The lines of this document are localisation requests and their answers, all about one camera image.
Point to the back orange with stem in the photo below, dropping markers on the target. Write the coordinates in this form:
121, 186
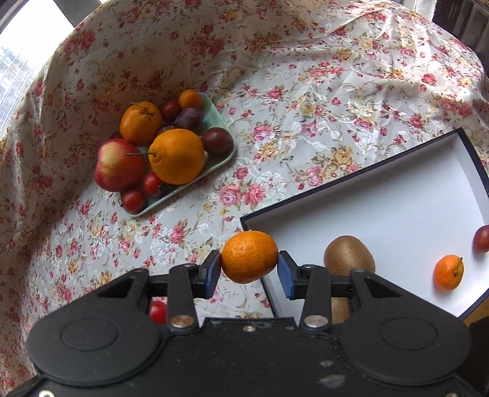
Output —
140, 123

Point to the red tomato centre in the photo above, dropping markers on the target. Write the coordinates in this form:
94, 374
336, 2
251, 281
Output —
158, 311

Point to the red tomato tray left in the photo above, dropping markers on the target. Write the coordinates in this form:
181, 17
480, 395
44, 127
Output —
134, 201

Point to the large mandarin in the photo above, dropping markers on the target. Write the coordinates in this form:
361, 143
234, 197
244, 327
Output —
448, 273

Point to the dark purple plum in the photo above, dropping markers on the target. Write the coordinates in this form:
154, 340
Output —
481, 239

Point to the floral tablecloth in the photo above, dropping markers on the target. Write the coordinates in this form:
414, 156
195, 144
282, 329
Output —
311, 90

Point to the front large orange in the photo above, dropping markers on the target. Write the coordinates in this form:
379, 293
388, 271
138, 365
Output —
176, 156

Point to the dark red fruit tray back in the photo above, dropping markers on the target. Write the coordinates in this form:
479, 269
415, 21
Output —
170, 110

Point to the red tomato tray middle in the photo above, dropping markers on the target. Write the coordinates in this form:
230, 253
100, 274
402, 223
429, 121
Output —
151, 185

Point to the dark plum tray right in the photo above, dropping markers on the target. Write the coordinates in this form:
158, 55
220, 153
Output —
217, 140

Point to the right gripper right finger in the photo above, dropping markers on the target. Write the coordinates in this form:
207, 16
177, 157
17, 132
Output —
312, 284

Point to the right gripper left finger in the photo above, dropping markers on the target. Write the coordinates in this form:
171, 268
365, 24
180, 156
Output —
187, 282

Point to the green rectangular tray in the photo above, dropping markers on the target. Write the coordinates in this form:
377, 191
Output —
211, 118

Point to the purple plum tray back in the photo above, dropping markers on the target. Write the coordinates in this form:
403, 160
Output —
190, 118

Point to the black box white inside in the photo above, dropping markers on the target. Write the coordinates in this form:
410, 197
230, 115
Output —
410, 211

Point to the red tomato tray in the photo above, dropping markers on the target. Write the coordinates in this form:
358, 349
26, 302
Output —
151, 185
134, 201

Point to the small mandarin on tray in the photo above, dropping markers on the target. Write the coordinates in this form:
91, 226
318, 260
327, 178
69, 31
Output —
190, 98

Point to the brown kiwi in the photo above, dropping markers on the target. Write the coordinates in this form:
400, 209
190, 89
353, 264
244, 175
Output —
342, 255

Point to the red apple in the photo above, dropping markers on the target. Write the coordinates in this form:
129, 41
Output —
120, 166

